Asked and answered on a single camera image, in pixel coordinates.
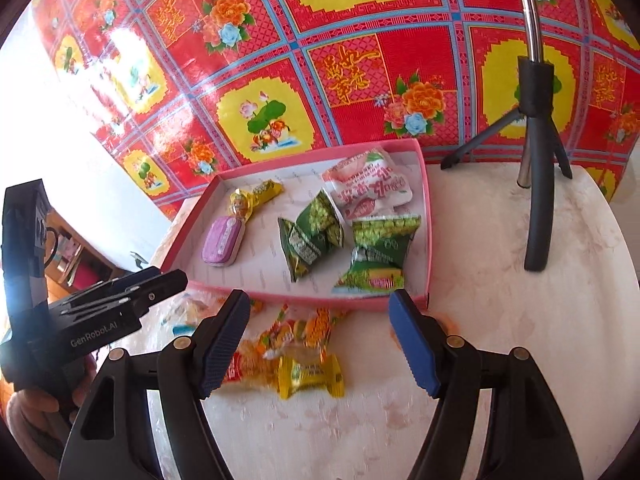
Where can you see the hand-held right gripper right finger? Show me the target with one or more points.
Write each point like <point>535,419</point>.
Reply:
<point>410,340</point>

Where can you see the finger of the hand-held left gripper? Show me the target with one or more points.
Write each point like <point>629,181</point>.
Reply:
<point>160,287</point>

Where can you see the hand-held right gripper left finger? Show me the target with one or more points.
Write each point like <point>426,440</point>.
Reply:
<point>225,345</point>

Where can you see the orange rice cracker packet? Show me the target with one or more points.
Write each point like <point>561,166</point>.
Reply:
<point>252,367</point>

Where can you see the blue-ended clear snack packet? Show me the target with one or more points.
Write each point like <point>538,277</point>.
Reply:
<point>187,312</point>

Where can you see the purple tin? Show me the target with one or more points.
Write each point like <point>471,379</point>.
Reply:
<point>222,240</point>

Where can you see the pink cardboard box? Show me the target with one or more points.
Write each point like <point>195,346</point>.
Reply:
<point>260,265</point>

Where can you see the plain yellow candy packet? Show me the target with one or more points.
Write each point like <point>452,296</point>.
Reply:
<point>310,372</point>

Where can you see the green pea snack packet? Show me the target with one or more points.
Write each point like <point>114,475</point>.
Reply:
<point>380,250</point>
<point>310,235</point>

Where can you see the small orange-yellow snack packet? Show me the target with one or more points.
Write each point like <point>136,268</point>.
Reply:
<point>240,205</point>

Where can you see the yellow-green candy packet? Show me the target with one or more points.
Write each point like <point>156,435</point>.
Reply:
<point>265,191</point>

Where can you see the pink peach drink pouch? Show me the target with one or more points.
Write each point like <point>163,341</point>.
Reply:
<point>365,185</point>

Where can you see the person's left hand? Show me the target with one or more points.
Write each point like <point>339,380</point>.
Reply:
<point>35,415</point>

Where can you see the black tripod stand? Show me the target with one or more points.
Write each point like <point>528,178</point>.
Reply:
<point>540,185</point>

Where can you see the red floral printed cloth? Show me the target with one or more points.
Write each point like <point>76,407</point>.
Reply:
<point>350,35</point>

